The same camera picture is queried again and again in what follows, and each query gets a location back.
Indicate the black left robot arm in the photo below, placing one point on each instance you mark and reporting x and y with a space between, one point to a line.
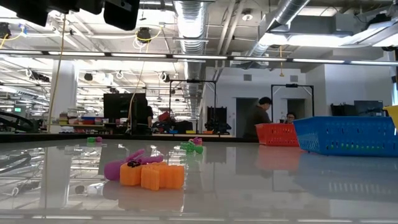
31 12

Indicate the black ceiling device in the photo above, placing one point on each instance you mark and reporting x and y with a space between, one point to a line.
144 34

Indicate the white building column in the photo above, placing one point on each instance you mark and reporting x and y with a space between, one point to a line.
65 99

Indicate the black monitor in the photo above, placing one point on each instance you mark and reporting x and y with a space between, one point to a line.
119 105

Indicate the shelf with coloured boxes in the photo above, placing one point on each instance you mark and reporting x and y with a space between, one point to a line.
81 119

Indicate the green exit sign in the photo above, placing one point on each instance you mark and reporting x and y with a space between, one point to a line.
17 109

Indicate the long LED light bar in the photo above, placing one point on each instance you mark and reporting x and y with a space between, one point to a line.
199 57

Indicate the purple skeleton toy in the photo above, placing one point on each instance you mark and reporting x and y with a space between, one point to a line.
197 141
99 139
112 170

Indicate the small blue background bin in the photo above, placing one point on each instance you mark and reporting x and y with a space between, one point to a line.
173 132

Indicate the small yellow background bin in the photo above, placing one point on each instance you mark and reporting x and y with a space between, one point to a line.
192 132

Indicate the small orange background bin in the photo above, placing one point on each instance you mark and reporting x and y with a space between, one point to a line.
207 132

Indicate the orange skeleton toy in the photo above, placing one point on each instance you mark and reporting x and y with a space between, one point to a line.
164 177

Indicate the person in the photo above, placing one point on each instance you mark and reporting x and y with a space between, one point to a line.
290 117
256 119

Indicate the red plastic basket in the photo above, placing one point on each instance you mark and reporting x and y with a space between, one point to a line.
276 135

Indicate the black background equipment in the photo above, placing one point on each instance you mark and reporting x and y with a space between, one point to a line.
342 110

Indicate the blue plastic basket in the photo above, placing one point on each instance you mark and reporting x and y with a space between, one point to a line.
348 135

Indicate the dark screen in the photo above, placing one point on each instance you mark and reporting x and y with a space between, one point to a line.
370 108

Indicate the yellow plastic basket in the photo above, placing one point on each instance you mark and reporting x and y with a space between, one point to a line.
394 110

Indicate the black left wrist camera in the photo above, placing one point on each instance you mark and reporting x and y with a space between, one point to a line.
121 15

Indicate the silver round air duct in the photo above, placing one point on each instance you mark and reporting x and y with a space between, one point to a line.
191 31
280 18

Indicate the black metal frame rig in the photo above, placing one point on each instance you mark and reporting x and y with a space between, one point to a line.
189 81
292 85

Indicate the wall vent grille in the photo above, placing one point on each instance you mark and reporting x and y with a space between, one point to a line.
247 77
293 78

